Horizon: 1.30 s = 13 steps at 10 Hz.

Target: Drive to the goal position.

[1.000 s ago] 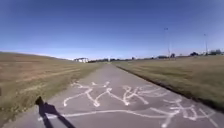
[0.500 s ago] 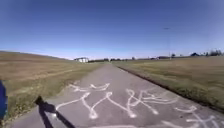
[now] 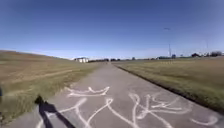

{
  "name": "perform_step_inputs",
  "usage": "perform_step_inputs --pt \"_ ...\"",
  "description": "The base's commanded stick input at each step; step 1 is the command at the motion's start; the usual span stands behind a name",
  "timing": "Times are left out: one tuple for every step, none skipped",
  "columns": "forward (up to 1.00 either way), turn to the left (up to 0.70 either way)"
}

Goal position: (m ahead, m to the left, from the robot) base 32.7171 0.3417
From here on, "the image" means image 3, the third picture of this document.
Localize grey asphalt path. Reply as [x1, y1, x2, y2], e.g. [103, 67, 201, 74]
[2, 62, 224, 128]

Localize white building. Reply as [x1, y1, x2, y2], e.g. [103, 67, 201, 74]
[73, 57, 90, 64]

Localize white chalk markings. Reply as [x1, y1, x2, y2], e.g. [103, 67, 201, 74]
[34, 85, 220, 128]

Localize pole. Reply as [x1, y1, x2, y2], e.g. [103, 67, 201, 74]
[167, 42, 172, 59]

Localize dry grass field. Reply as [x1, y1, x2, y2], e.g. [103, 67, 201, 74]
[0, 49, 103, 126]
[112, 56, 224, 115]

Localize row of distant trees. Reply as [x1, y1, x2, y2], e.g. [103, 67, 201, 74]
[87, 50, 224, 63]

